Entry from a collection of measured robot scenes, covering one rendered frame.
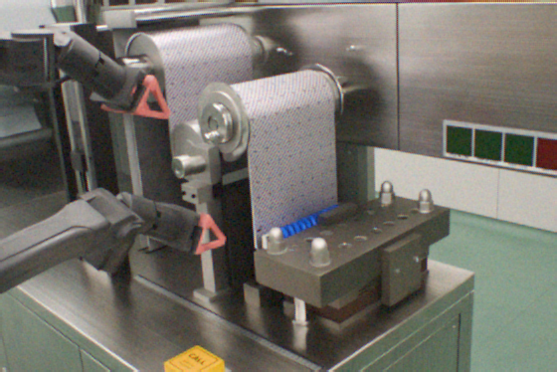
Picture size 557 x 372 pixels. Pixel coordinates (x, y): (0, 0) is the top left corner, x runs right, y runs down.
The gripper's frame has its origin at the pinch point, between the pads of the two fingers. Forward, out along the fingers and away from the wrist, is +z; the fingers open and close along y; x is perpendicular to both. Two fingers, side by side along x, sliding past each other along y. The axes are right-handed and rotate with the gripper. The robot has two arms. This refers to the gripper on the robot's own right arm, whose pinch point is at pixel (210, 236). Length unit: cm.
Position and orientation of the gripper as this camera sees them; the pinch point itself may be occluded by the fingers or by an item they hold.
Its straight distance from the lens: 113.4
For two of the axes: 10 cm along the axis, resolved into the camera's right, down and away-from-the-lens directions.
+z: 6.4, 2.7, 7.2
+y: 7.1, 1.6, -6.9
